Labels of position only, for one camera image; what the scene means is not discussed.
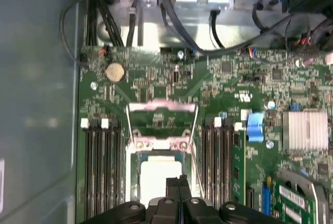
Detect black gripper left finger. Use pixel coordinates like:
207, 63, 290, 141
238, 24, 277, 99
80, 177, 181, 224

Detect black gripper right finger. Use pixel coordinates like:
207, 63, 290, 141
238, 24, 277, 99
180, 174, 287, 224

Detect silver square CPU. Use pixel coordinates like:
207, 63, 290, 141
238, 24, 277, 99
139, 155, 184, 201

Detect thin metal locking lever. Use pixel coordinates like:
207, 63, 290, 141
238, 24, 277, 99
190, 143, 206, 199

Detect metal socket cover frame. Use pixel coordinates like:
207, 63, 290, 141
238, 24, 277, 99
126, 99, 200, 147

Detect CPU socket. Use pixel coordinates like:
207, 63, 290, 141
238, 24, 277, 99
124, 130, 200, 210

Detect black expansion slot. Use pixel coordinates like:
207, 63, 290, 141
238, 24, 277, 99
247, 186, 255, 208

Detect blue expansion slot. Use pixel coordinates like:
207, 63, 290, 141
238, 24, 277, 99
261, 185, 271, 216

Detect green RAM stick black chips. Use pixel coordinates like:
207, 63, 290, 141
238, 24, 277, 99
233, 130, 247, 210

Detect graphics card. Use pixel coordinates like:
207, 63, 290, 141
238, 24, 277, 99
273, 169, 333, 224

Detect blue plastic board clip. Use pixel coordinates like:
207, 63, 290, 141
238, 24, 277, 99
246, 112, 265, 143

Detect green motherboard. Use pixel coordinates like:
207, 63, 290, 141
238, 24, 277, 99
76, 44, 333, 224

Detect silver finned chipset heatsink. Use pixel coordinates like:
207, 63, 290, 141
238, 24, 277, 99
282, 109, 330, 152

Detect round coin battery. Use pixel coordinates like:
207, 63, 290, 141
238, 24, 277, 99
105, 62, 127, 83

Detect black open PC case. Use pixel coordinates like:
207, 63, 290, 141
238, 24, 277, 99
0, 0, 261, 224

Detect black wire white tie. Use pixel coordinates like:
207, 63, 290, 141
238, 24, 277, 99
126, 0, 157, 47

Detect black wire bundle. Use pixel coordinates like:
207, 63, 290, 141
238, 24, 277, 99
87, 0, 124, 47

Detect thick black wire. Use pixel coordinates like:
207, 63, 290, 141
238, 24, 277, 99
155, 0, 294, 56

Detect short black wire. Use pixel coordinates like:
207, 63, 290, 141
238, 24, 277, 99
210, 10, 225, 48

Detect thin black wire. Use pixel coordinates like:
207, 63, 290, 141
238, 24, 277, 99
59, 0, 91, 67
251, 0, 294, 31

